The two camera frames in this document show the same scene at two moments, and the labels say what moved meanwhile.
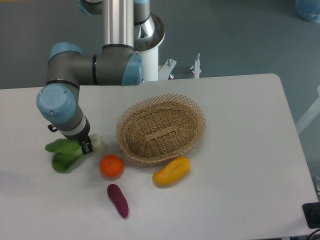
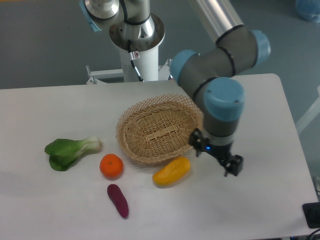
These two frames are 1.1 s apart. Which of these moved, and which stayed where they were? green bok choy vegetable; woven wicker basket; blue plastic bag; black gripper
Moved: black gripper
Stayed: woven wicker basket; green bok choy vegetable; blue plastic bag
